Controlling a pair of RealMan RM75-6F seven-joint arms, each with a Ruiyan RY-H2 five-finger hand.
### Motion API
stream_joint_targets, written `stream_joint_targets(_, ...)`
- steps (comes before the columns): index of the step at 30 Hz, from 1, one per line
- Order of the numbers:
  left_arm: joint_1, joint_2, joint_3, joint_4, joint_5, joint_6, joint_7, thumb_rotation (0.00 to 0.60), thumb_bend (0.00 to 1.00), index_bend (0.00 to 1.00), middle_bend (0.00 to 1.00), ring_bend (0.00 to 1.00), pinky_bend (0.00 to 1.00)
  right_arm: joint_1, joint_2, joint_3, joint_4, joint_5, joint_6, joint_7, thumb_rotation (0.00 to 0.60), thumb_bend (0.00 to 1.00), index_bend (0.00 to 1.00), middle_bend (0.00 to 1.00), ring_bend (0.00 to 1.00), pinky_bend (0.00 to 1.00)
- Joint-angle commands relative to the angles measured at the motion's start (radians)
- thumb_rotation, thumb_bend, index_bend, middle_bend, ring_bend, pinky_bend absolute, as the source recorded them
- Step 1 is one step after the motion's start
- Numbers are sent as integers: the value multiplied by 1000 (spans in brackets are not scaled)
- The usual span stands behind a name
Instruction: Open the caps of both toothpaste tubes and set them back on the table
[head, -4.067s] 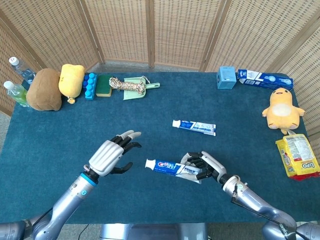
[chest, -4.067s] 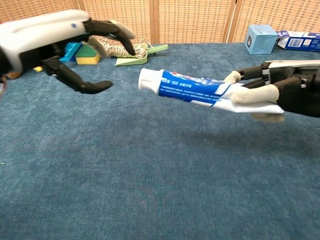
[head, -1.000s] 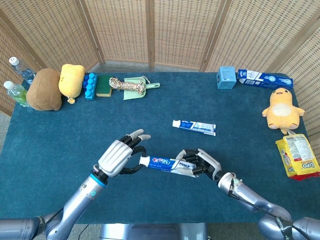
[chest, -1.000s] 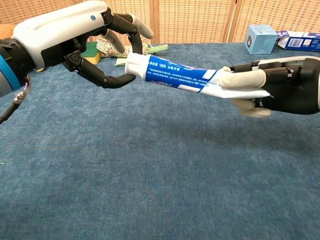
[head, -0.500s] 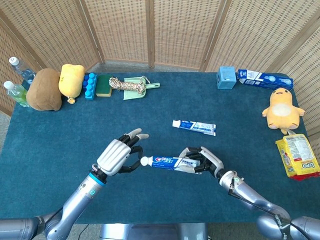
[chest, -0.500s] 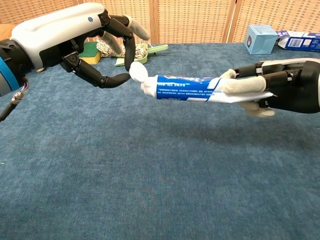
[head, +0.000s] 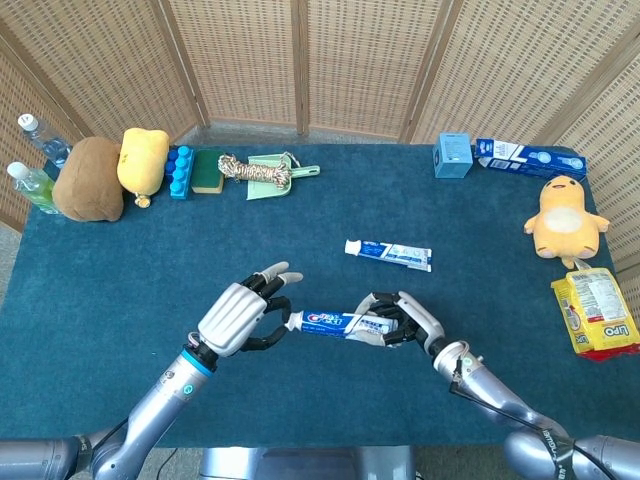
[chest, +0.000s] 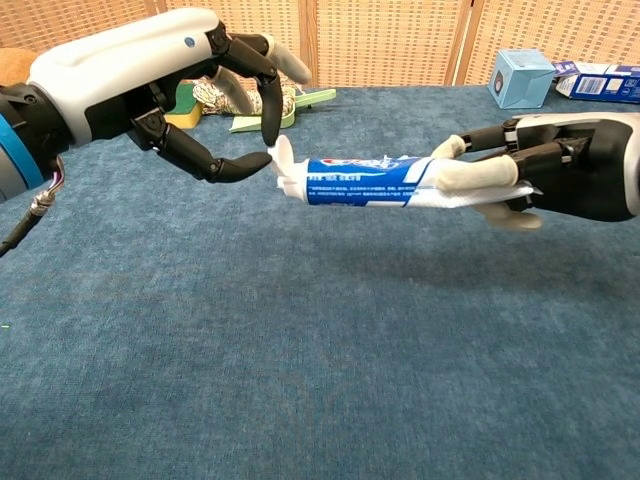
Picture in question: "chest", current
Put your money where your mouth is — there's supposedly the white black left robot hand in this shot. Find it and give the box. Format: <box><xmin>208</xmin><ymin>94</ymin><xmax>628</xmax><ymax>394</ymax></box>
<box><xmin>27</xmin><ymin>7</ymin><xmax>314</xmax><ymax>184</ymax></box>

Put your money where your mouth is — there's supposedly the grey black right robot hand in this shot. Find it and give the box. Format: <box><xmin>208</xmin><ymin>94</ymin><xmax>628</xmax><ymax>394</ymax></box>
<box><xmin>432</xmin><ymin>112</ymin><xmax>640</xmax><ymax>230</ymax></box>

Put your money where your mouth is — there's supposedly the large Crest logo toothpaste tube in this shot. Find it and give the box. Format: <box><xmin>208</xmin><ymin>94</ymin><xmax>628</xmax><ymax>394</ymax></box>
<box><xmin>267</xmin><ymin>134</ymin><xmax>541</xmax><ymax>210</ymax></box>

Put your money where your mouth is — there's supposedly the blue toothpaste carton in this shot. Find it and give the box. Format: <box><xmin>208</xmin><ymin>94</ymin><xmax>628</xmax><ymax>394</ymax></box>
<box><xmin>552</xmin><ymin>59</ymin><xmax>640</xmax><ymax>105</ymax></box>

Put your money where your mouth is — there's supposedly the green yellow sponge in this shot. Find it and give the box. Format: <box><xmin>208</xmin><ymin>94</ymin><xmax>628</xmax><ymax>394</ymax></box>
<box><xmin>162</xmin><ymin>79</ymin><xmax>204</xmax><ymax>130</ymax></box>

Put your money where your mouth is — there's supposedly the brown plush toy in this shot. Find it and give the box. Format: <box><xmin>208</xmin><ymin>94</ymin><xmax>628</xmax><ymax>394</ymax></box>
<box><xmin>0</xmin><ymin>48</ymin><xmax>37</xmax><ymax>86</ymax></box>

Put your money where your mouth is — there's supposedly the light blue cardboard box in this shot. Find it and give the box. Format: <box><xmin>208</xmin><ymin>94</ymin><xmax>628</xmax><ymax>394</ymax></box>
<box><xmin>488</xmin><ymin>47</ymin><xmax>557</xmax><ymax>110</ymax></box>

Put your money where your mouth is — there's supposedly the light green dustpan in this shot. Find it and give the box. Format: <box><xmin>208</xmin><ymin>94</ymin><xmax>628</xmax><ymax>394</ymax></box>
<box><xmin>229</xmin><ymin>85</ymin><xmax>338</xmax><ymax>134</ymax></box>

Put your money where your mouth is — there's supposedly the wicker folding screen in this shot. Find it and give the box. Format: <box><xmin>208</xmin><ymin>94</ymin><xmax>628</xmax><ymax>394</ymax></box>
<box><xmin>0</xmin><ymin>0</ymin><xmax>640</xmax><ymax>89</ymax></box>

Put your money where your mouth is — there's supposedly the blue table cloth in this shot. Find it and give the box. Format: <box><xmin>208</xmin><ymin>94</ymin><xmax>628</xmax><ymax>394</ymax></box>
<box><xmin>0</xmin><ymin>84</ymin><xmax>640</xmax><ymax>480</ymax></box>

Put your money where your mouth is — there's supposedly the braided rope bundle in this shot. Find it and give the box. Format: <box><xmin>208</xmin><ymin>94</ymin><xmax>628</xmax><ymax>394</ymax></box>
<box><xmin>192</xmin><ymin>79</ymin><xmax>296</xmax><ymax>117</ymax></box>

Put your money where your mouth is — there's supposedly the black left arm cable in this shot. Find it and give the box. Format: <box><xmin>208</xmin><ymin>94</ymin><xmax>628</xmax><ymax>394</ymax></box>
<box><xmin>0</xmin><ymin>157</ymin><xmax>66</xmax><ymax>259</ymax></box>

